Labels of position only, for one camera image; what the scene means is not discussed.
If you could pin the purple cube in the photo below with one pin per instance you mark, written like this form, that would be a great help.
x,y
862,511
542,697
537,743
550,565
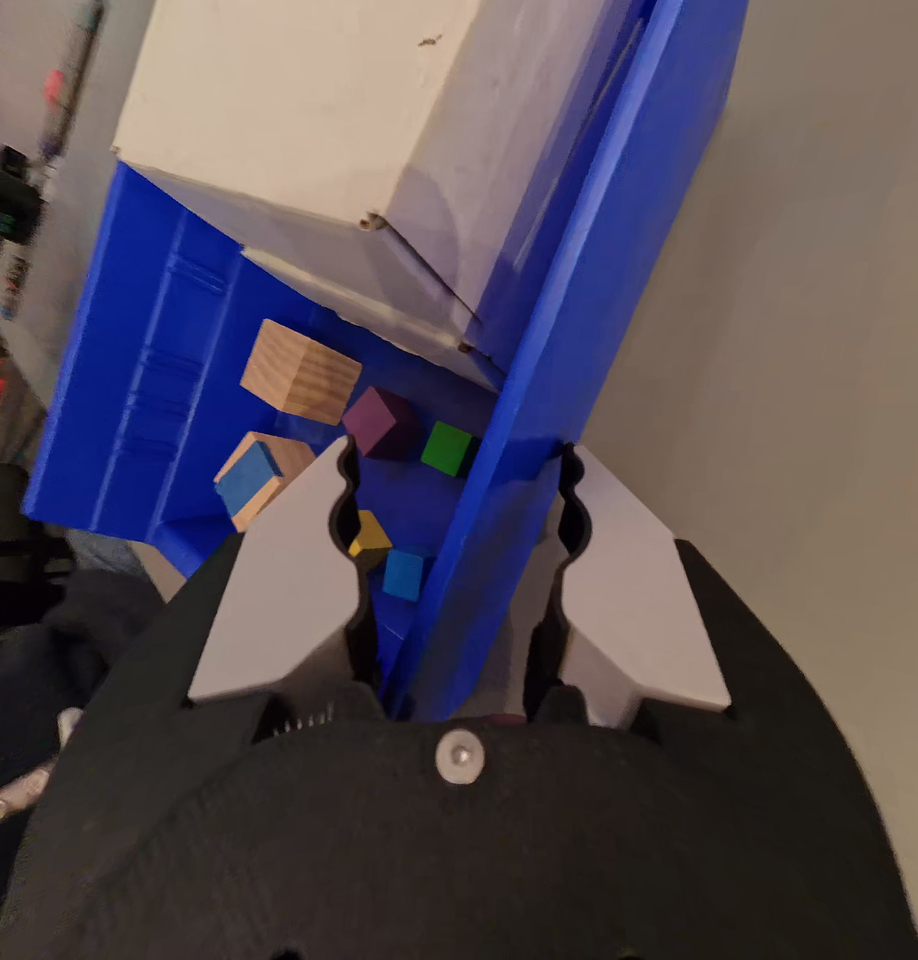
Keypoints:
x,y
372,420

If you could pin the plain large wooden cube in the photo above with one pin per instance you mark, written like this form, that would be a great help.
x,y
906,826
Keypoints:
x,y
301,371

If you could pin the small blue cube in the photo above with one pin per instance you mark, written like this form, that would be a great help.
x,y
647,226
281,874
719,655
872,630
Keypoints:
x,y
405,574

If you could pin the blue-faced large wooden cube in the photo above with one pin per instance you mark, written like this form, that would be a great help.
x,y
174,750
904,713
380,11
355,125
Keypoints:
x,y
252,480

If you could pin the blue plastic bin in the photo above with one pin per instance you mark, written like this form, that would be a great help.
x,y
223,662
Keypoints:
x,y
166,375

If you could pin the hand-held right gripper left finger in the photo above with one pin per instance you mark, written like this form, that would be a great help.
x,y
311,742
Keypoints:
x,y
279,600

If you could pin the black battery charger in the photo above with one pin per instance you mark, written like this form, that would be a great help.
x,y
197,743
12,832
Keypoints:
x,y
8,195

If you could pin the white cardboard box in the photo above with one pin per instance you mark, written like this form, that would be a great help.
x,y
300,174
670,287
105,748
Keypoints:
x,y
279,112

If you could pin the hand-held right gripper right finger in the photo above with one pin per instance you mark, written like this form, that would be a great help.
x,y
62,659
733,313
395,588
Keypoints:
x,y
646,607

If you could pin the small green cube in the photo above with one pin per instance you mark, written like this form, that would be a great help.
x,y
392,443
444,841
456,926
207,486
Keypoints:
x,y
445,448

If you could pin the small yellow cube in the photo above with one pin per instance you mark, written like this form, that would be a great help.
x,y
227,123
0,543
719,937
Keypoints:
x,y
369,534

